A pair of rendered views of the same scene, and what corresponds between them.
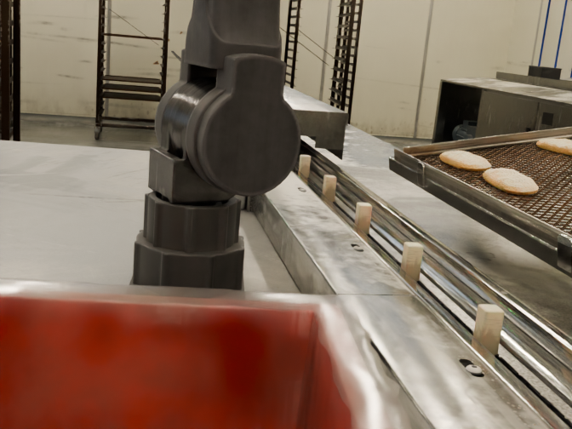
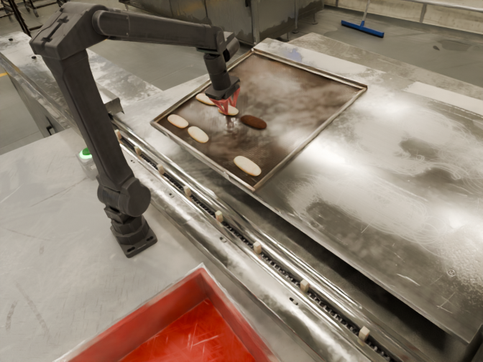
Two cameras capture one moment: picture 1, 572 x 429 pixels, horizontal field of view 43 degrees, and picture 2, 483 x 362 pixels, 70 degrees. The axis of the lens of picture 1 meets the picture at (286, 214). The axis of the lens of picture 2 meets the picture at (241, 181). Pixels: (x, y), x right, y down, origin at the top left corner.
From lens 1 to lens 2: 0.50 m
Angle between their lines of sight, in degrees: 36
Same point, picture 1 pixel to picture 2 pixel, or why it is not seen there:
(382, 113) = not seen: outside the picture
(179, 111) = (110, 200)
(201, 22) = (106, 179)
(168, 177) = (118, 218)
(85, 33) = not seen: outside the picture
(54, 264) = (83, 243)
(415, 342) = (208, 237)
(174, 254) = (131, 235)
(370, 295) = (188, 221)
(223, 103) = (129, 200)
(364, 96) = not seen: outside the picture
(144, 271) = (123, 241)
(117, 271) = (105, 235)
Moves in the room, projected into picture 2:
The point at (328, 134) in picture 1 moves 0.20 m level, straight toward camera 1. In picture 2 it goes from (114, 108) to (127, 133)
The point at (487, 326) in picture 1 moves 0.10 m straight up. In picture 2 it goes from (219, 217) to (213, 189)
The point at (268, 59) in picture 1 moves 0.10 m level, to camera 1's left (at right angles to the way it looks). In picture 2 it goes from (134, 182) to (89, 200)
